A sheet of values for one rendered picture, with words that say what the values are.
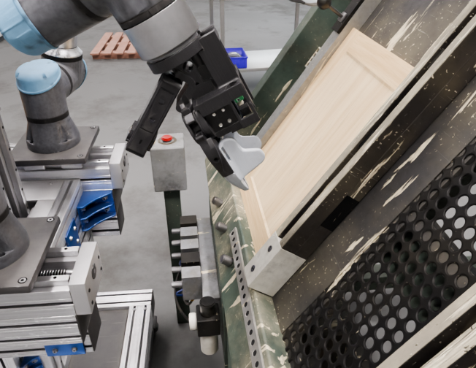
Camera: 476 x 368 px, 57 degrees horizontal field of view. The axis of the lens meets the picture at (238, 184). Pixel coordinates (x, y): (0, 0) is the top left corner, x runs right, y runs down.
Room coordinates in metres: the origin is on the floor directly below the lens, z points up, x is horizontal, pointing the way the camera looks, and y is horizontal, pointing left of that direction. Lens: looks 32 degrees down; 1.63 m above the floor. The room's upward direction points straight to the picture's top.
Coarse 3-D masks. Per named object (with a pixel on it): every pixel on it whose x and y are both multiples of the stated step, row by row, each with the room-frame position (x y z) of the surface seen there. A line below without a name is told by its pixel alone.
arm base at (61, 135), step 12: (36, 120) 1.13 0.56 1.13; (48, 120) 1.13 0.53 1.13; (60, 120) 1.15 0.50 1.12; (72, 120) 1.21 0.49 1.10; (36, 132) 1.13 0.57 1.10; (48, 132) 1.13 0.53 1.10; (60, 132) 1.14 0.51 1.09; (72, 132) 1.17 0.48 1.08; (36, 144) 1.12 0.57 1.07; (48, 144) 1.12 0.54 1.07; (60, 144) 1.13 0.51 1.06; (72, 144) 1.15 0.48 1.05
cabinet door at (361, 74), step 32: (352, 32) 1.23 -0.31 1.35; (352, 64) 1.11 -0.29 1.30; (384, 64) 0.99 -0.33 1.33; (320, 96) 1.14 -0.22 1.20; (352, 96) 1.01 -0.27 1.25; (384, 96) 0.90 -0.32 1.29; (288, 128) 1.16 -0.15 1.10; (320, 128) 1.02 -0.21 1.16; (352, 128) 0.91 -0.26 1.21; (288, 160) 1.04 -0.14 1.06; (320, 160) 0.92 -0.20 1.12; (256, 192) 1.06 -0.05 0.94; (288, 192) 0.93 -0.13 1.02; (256, 224) 0.94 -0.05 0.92
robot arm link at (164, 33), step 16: (176, 0) 0.48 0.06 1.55; (160, 16) 0.47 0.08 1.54; (176, 16) 0.47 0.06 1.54; (192, 16) 0.50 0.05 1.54; (128, 32) 0.48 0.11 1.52; (144, 32) 0.47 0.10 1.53; (160, 32) 0.46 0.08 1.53; (176, 32) 0.47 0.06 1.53; (192, 32) 0.48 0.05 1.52; (144, 48) 0.47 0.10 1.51; (160, 48) 0.47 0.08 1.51; (176, 48) 0.47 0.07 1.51
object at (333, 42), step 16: (368, 0) 1.25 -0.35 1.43; (368, 16) 1.25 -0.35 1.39; (336, 32) 1.27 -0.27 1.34; (320, 48) 1.28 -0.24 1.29; (336, 48) 1.24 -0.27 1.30; (320, 64) 1.23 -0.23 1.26; (304, 80) 1.23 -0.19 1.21; (288, 96) 1.25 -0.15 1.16; (288, 112) 1.22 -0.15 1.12; (272, 128) 1.22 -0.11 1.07
